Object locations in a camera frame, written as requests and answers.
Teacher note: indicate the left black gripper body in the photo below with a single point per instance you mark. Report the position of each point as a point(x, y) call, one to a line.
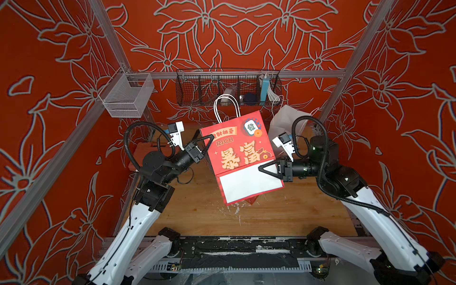
point(194, 155)

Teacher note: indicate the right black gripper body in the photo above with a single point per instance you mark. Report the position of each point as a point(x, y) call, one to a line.
point(302, 170)

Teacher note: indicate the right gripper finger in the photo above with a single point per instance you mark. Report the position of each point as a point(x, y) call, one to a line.
point(270, 167)
point(273, 176)

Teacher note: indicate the red RICH paper bag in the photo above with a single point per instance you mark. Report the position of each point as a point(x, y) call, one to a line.
point(240, 145)

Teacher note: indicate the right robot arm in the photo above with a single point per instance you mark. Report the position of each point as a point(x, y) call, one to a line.
point(398, 259)

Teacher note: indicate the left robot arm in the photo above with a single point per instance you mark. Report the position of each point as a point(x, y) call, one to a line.
point(121, 264)

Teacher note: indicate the red paper bag blue panel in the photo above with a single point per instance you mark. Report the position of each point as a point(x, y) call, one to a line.
point(251, 200)

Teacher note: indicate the white paper bag back right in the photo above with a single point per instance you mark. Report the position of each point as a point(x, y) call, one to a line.
point(283, 120)

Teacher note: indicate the orange plastic tool case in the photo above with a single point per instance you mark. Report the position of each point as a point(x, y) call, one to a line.
point(142, 149)

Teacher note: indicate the silver pouch in basket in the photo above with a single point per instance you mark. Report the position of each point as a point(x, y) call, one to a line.
point(228, 96)

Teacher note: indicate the dark blue round object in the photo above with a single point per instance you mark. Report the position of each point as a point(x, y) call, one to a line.
point(250, 99)

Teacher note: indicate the light blue box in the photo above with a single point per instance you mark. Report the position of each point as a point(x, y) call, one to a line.
point(265, 85)

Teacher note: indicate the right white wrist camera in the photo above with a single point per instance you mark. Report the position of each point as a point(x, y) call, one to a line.
point(285, 142)

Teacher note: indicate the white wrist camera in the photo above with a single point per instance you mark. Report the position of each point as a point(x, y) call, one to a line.
point(285, 142)
point(174, 131)

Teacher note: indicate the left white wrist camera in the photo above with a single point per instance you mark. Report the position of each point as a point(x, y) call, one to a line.
point(174, 131)

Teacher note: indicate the black wire wall basket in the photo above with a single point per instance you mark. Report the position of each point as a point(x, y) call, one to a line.
point(201, 87)

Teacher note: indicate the white wire mesh basket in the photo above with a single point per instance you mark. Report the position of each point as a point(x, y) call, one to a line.
point(127, 95)

